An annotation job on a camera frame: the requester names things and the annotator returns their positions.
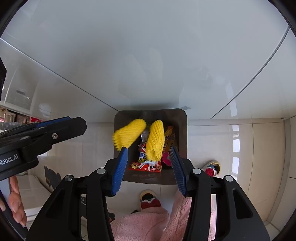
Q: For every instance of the red snack wrapper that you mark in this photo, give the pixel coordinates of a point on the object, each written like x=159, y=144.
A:
x=142, y=163

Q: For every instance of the yellow foam fruit net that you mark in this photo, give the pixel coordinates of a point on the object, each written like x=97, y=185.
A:
x=155, y=142

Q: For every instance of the red slipper shoe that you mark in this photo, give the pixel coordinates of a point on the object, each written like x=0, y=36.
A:
x=148, y=199

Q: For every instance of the black trash bin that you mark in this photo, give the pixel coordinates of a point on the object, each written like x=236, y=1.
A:
x=170, y=117

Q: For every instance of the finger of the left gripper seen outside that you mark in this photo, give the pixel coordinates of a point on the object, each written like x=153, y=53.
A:
x=60, y=132

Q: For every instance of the pink fleece garment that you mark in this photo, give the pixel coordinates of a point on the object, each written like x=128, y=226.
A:
x=154, y=223

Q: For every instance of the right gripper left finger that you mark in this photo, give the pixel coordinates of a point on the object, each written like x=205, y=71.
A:
x=60, y=217

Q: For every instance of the person's left hand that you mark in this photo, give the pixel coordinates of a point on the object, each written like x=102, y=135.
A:
x=15, y=203

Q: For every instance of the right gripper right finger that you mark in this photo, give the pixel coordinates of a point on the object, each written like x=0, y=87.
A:
x=236, y=217

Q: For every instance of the pink snack bag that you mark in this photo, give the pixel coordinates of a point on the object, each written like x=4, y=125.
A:
x=169, y=142

